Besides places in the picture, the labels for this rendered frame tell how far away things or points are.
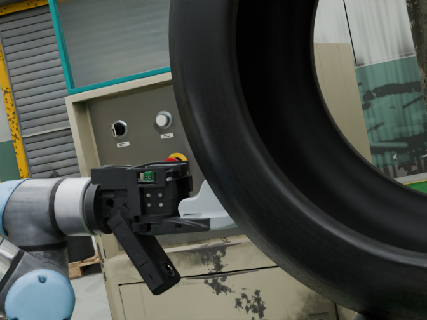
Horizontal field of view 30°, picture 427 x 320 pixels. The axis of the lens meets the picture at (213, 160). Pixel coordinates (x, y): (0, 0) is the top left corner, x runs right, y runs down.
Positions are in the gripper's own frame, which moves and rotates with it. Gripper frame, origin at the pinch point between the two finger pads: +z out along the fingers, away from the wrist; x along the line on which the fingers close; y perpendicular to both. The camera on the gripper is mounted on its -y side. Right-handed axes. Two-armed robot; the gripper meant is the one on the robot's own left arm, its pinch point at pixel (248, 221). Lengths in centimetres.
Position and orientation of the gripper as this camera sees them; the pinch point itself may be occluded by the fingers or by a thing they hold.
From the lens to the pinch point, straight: 94.2
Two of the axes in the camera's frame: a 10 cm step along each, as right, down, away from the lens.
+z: 9.2, -0.4, -3.9
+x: 3.9, -1.2, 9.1
